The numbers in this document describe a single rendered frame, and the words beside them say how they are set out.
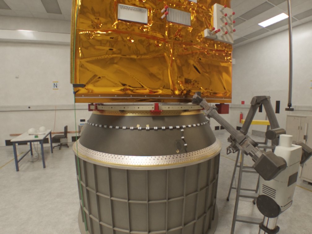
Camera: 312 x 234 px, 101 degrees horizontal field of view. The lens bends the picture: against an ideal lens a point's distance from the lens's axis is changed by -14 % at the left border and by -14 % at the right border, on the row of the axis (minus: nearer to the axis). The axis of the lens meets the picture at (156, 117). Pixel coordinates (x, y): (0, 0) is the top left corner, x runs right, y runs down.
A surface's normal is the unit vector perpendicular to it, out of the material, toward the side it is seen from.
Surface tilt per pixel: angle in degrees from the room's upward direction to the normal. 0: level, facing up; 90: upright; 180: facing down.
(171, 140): 62
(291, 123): 90
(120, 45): 79
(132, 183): 90
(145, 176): 90
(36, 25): 90
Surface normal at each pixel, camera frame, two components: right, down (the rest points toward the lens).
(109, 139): -0.33, -0.39
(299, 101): -0.93, 0.04
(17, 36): 0.37, 0.08
